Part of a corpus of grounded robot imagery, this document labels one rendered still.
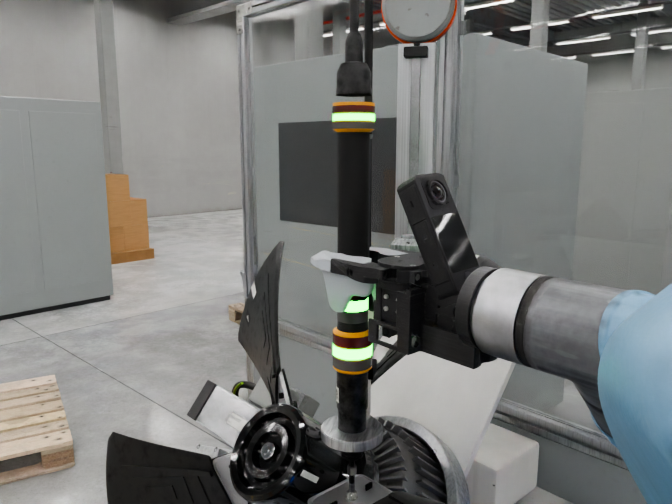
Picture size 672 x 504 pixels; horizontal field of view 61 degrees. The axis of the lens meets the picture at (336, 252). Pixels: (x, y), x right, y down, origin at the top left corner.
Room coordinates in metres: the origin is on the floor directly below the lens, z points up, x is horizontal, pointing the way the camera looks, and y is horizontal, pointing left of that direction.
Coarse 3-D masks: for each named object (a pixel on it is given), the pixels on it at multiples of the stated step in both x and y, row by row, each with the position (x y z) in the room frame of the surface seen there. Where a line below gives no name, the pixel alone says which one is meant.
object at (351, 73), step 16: (352, 32) 0.60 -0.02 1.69; (352, 48) 0.59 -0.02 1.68; (352, 64) 0.59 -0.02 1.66; (352, 80) 0.59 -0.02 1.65; (368, 80) 0.59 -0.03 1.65; (352, 96) 0.62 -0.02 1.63; (336, 384) 0.61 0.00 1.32; (352, 384) 0.59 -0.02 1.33; (336, 400) 0.60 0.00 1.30; (352, 400) 0.59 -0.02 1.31; (352, 416) 0.59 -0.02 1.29; (352, 432) 0.59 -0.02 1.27
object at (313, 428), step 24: (264, 408) 0.68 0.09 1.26; (288, 408) 0.66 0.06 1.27; (240, 432) 0.68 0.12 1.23; (264, 432) 0.66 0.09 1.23; (288, 432) 0.64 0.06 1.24; (312, 432) 0.64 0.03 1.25; (240, 456) 0.66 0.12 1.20; (288, 456) 0.62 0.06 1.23; (312, 456) 0.62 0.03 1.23; (336, 456) 0.65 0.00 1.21; (240, 480) 0.63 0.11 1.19; (264, 480) 0.62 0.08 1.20; (288, 480) 0.59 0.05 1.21; (336, 480) 0.64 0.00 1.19
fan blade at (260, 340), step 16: (272, 256) 0.92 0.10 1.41; (272, 272) 0.89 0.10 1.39; (256, 288) 0.94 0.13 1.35; (272, 288) 0.86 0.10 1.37; (256, 304) 0.92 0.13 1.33; (272, 304) 0.84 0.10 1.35; (256, 320) 0.90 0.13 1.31; (272, 320) 0.82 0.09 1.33; (240, 336) 0.98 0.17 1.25; (256, 336) 0.90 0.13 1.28; (272, 336) 0.81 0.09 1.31; (256, 352) 0.90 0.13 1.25; (272, 352) 0.79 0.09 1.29; (256, 368) 0.91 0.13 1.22; (272, 368) 0.77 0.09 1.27; (272, 384) 0.80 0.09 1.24; (272, 400) 0.79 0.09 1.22
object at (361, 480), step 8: (344, 480) 0.64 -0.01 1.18; (360, 480) 0.64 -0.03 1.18; (368, 480) 0.64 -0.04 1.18; (328, 488) 0.62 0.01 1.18; (336, 488) 0.62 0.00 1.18; (344, 488) 0.62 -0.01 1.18; (360, 488) 0.62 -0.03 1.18; (376, 488) 0.62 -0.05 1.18; (384, 488) 0.62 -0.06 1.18; (320, 496) 0.61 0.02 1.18; (328, 496) 0.61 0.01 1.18; (336, 496) 0.61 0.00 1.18; (344, 496) 0.61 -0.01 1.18; (360, 496) 0.61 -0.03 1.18; (368, 496) 0.61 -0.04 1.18; (376, 496) 0.61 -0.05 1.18; (384, 496) 0.61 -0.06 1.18
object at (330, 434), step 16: (368, 384) 0.62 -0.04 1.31; (368, 400) 0.62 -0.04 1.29; (336, 416) 0.63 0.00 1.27; (368, 416) 0.62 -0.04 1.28; (320, 432) 0.60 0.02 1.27; (336, 432) 0.59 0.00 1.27; (368, 432) 0.59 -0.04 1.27; (336, 448) 0.57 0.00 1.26; (352, 448) 0.57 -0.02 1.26; (368, 448) 0.57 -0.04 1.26
